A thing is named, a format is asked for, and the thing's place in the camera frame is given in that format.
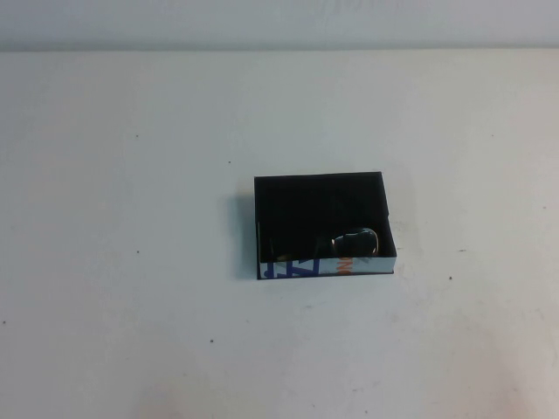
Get black framed glasses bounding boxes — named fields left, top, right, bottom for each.
left=266, top=225, right=382, bottom=264

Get black open glasses case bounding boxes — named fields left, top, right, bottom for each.
left=253, top=171, right=399, bottom=281

